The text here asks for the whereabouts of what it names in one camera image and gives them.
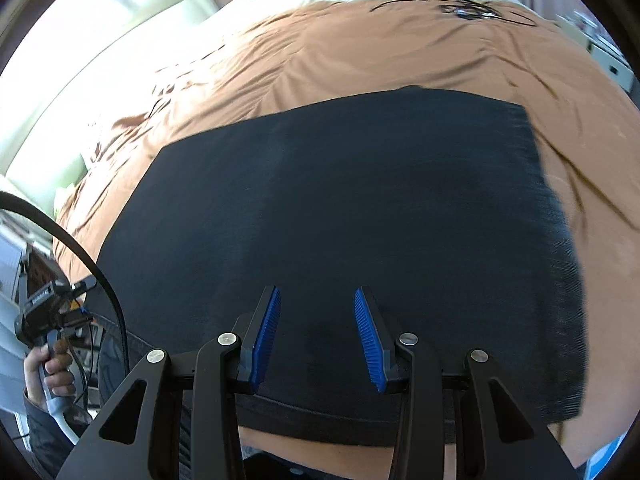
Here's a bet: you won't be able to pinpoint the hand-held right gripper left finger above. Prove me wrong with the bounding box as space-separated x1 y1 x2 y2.
55 285 282 480

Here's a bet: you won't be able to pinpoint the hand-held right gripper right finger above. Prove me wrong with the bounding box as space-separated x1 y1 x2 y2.
353 286 578 480

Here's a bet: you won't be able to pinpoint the person's left forearm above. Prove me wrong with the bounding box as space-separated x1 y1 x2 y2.
22 395 76 466

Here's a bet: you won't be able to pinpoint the dark denim pants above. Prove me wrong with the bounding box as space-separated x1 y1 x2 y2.
95 85 587 448

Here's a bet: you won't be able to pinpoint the person's left hand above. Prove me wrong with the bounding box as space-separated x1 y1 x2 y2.
24 340 77 406

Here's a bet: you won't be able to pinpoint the thick black cable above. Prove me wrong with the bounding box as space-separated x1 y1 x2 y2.
0 191 132 376

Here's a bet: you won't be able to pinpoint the thin black cable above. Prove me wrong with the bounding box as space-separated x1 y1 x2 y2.
70 322 98 411

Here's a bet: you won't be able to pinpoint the orange-brown blanket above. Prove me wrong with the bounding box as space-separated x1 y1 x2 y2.
50 0 640 480

